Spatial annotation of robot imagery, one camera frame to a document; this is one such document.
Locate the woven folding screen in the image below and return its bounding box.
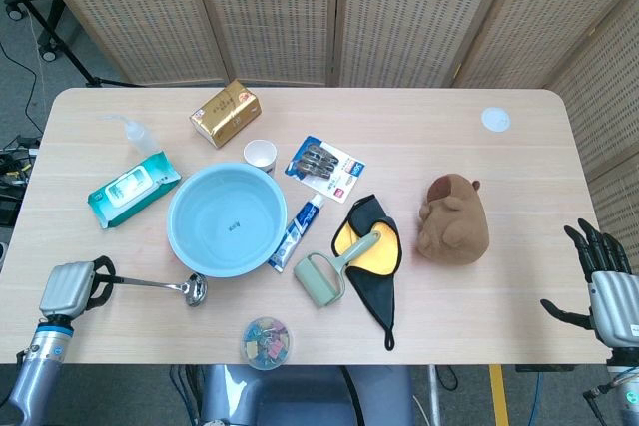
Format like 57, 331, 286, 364
22, 0, 639, 257

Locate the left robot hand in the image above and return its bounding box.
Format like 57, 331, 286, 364
38, 255, 126, 321

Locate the stainless steel ladle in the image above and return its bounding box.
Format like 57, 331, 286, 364
107, 272, 209, 307

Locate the nail clipper blister pack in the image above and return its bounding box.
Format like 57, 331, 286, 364
284, 135, 367, 205

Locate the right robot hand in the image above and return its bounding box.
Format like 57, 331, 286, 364
540, 218, 639, 347

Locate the clear tub of binder clips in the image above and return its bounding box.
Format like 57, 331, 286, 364
241, 315, 295, 371

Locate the green lint roller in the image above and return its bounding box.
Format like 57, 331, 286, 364
293, 229, 384, 308

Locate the light blue plastic basin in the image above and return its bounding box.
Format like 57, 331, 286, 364
166, 162, 290, 278

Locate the blue white toothpaste tube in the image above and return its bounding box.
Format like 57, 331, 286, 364
267, 193, 325, 274

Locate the black wheeled stand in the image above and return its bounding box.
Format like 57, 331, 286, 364
0, 0, 136, 88

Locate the green wet wipes pack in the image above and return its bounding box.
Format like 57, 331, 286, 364
87, 150, 183, 230

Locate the yellow and black cloth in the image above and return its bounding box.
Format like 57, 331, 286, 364
330, 194, 403, 351

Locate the brown plush capybara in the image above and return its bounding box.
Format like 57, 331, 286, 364
417, 174, 490, 265

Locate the white paper cup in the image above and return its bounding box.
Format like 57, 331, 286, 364
243, 139, 278, 179

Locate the clear squeeze wash bottle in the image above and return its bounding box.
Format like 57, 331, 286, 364
99, 114, 162, 157

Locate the gold tissue pack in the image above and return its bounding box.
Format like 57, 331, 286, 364
189, 79, 263, 149

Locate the white round table cap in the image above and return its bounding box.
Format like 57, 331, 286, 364
481, 106, 512, 135

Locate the black electronics with cables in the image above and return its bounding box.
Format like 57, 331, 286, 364
0, 134, 41, 227

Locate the grey robot torso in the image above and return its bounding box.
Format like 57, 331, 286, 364
199, 364, 415, 426

